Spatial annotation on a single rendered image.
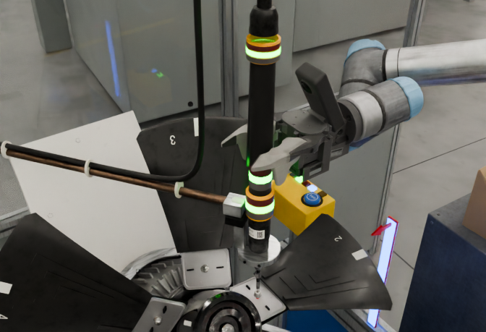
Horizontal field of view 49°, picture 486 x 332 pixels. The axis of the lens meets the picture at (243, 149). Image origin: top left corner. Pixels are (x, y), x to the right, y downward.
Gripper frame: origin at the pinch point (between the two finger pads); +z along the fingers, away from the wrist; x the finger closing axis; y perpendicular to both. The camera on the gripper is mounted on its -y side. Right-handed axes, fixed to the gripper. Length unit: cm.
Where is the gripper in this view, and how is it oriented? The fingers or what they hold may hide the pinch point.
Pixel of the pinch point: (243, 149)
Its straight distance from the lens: 73.4
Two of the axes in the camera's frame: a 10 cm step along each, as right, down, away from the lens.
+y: -0.1, 8.4, 5.5
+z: -8.1, 3.2, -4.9
